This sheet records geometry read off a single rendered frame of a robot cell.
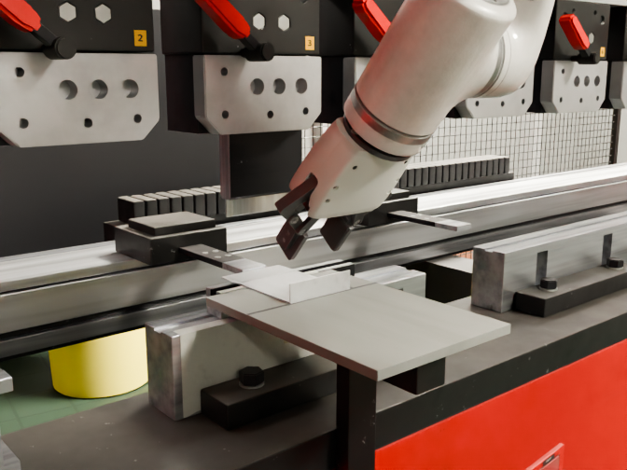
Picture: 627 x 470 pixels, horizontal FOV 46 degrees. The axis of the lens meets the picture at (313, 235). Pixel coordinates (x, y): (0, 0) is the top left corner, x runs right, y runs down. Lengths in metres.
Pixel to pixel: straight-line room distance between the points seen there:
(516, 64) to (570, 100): 0.53
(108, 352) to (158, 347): 2.16
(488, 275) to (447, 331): 0.48
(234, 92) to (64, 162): 0.56
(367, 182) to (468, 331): 0.17
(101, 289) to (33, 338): 0.11
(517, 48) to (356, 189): 0.19
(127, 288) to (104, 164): 0.31
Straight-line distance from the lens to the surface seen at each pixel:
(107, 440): 0.80
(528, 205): 1.67
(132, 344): 3.02
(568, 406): 1.17
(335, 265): 0.95
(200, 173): 1.39
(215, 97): 0.76
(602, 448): 1.30
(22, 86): 0.67
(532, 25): 0.70
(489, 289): 1.19
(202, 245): 1.03
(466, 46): 0.62
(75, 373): 3.04
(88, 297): 1.03
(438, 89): 0.64
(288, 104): 0.81
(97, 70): 0.70
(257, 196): 0.84
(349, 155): 0.68
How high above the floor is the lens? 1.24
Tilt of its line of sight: 12 degrees down
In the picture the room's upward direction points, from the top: straight up
